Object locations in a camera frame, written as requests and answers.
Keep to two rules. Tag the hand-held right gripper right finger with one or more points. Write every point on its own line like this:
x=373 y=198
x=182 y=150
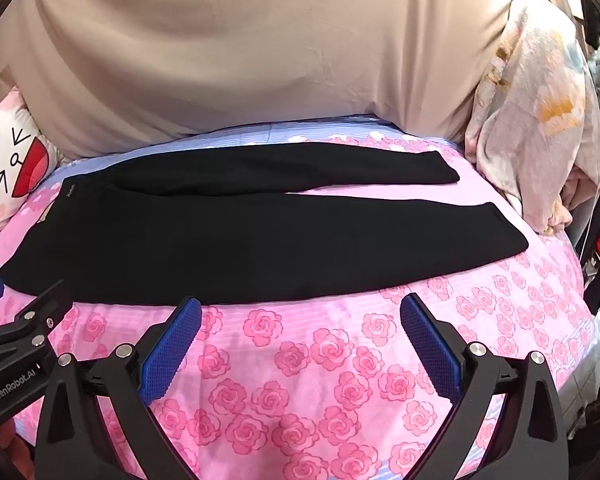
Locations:
x=430 y=345

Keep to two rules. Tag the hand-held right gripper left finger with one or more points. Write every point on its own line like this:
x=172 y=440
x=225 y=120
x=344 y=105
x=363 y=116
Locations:
x=172 y=345

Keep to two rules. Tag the black pants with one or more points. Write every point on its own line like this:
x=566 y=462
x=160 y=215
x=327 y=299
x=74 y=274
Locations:
x=280 y=245

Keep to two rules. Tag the pink rose print bedsheet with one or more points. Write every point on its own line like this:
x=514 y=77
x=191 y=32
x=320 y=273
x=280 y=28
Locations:
x=305 y=360

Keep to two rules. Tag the cartoon cat face pillow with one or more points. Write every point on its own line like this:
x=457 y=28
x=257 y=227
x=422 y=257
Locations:
x=5 y=160

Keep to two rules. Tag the pale floral blanket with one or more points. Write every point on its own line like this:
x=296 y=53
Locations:
x=530 y=110

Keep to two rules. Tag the beige cloth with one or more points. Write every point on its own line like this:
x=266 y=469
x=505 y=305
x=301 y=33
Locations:
x=230 y=60

